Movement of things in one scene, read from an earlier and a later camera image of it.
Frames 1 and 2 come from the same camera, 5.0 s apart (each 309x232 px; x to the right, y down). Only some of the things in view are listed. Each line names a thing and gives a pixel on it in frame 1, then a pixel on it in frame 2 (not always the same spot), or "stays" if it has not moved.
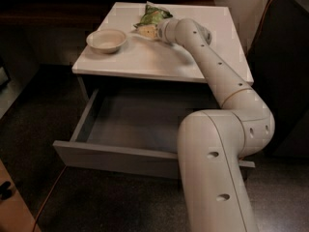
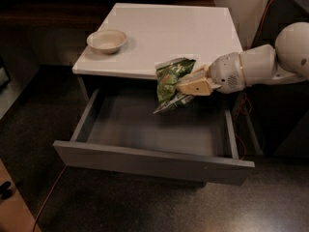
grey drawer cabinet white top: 146,89 stays
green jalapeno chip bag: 153,14 → 169,71
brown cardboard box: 15,215 stays
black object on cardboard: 4,191 stays
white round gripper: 162,31 → 225,72
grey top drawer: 141,121 stays
